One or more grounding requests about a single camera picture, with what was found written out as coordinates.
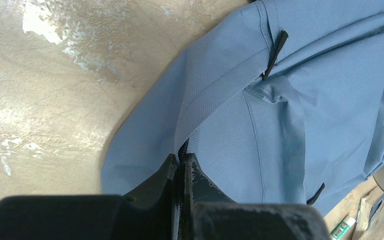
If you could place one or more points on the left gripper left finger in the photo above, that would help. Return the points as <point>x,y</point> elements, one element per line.
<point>144,213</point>

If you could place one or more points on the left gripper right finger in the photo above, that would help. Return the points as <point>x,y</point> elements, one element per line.
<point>206,213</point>

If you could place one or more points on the blue backpack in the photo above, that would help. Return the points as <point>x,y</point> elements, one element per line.
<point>282,102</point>

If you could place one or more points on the green white glue stick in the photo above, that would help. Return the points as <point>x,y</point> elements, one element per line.
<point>342,228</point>

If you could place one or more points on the dark blue book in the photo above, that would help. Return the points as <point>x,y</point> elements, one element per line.
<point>370,216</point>

